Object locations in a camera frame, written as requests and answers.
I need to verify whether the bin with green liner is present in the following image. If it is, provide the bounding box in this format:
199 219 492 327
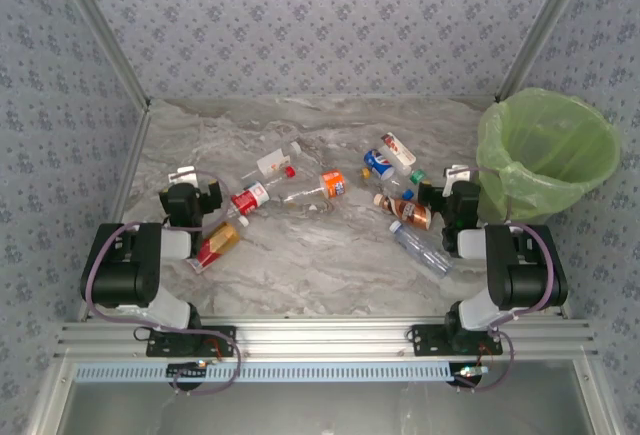
475 87 622 226

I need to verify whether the brown coffee drink bottle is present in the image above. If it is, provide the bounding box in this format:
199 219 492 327
372 192 433 231

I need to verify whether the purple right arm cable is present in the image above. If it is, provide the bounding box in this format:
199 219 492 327
447 167 557 392

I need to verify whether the white bottle red print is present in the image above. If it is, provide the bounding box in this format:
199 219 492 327
378 131 417 176

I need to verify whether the orange label plastic bottle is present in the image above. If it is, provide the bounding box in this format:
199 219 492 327
277 167 372 206

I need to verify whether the aluminium frame post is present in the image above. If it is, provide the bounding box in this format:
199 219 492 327
49 0 152 109
494 0 597 102

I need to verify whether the blue label cola bottle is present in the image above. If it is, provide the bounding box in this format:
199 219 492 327
362 148 416 202

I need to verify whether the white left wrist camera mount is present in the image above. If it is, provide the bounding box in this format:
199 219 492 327
168 166 196 187

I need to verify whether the slotted grey cable duct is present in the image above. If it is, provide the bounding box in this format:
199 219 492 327
73 360 454 384

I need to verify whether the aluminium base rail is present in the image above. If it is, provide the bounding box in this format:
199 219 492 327
53 315 599 362

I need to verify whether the clear water bottle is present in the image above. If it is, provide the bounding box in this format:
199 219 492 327
388 219 455 277

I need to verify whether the red label plastic bottle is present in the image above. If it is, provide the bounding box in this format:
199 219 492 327
227 165 297 219

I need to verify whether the small circuit board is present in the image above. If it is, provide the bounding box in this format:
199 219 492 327
166 360 210 392
451 363 490 391

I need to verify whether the metal lower shelf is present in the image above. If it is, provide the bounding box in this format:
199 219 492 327
29 358 619 435

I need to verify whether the clear bottle white label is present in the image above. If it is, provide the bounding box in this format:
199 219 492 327
241 141 303 181

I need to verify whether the gold red label bottle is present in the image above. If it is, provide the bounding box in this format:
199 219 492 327
185 215 250 275

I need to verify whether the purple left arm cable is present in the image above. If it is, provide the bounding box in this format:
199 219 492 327
81 169 242 397

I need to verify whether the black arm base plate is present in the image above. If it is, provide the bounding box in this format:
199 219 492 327
144 324 239 359
409 323 504 357

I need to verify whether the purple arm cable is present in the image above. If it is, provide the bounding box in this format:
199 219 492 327
447 167 557 392
81 169 242 397

